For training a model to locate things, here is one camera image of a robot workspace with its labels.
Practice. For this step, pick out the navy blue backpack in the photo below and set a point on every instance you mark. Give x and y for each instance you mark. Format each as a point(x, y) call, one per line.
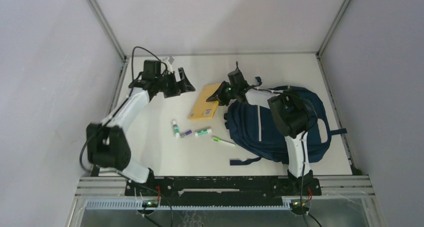
point(252, 128)

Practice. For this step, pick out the purple capped small tube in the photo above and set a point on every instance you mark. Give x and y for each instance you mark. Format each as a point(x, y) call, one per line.
point(185, 133)

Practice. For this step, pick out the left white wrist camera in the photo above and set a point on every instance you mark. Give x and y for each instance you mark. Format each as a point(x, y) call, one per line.
point(168, 64)

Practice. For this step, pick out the green white glue stick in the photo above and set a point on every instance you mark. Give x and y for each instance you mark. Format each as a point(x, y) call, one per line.
point(176, 130)

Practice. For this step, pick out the white slotted cable duct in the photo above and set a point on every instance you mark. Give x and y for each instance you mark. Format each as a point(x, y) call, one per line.
point(132, 204)

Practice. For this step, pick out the yellow paperback book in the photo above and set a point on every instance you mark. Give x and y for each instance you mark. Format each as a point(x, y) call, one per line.
point(203, 109)

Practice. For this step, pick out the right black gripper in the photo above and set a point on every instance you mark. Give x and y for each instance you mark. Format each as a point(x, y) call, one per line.
point(219, 93)

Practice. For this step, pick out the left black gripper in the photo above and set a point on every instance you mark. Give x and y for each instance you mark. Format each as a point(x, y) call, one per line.
point(176, 89)

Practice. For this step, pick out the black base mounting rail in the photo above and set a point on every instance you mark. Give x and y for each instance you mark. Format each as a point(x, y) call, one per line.
point(203, 190)

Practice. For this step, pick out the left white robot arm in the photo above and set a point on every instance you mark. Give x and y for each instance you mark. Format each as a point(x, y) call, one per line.
point(106, 142)

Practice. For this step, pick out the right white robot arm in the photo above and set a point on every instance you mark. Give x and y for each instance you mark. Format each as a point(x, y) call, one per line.
point(289, 112)

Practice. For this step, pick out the green capped marker pen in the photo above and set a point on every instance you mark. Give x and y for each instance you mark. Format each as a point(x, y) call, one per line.
point(222, 141)

